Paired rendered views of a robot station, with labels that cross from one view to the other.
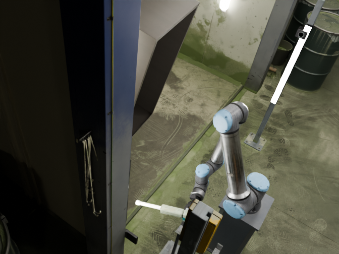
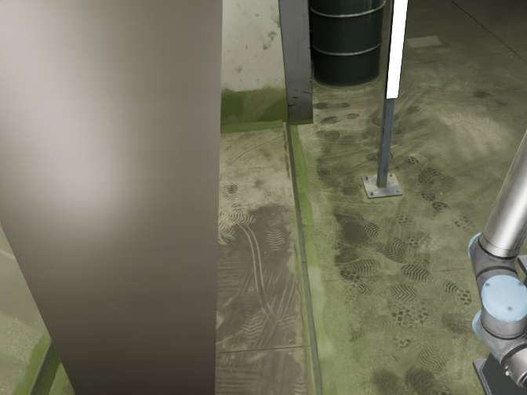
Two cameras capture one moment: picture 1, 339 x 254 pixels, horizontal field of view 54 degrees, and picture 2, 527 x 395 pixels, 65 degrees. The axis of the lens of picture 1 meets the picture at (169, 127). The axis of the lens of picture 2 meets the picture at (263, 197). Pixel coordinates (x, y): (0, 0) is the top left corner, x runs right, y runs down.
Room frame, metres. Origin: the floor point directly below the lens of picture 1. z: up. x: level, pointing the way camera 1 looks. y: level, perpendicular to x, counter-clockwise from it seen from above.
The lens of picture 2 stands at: (1.13, 0.36, 1.65)
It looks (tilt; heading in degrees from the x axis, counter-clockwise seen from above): 41 degrees down; 339
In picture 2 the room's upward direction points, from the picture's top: 9 degrees counter-clockwise
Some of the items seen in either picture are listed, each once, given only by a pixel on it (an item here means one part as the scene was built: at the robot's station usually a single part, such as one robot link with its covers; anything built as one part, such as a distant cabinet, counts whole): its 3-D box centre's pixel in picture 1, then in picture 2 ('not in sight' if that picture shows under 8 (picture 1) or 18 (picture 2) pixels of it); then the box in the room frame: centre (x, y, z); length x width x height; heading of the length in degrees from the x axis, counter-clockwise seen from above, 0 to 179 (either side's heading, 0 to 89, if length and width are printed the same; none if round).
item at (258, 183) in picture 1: (254, 188); not in sight; (1.35, -0.63, 0.83); 0.17 x 0.15 x 0.18; 143
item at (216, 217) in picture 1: (199, 228); not in sight; (0.66, -0.19, 1.42); 0.12 x 0.06 x 0.26; 64
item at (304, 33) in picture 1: (302, 33); not in sight; (2.58, -0.92, 1.35); 0.09 x 0.07 x 0.07; 64
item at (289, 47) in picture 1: (278, 53); not in sight; (4.32, -1.35, 0.14); 0.31 x 0.29 x 0.28; 154
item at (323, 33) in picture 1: (314, 52); (347, 23); (3.96, -1.68, 0.44); 0.59 x 0.58 x 0.89; 169
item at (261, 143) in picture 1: (255, 141); (381, 185); (2.60, -0.96, 0.01); 0.20 x 0.20 x 0.01; 64
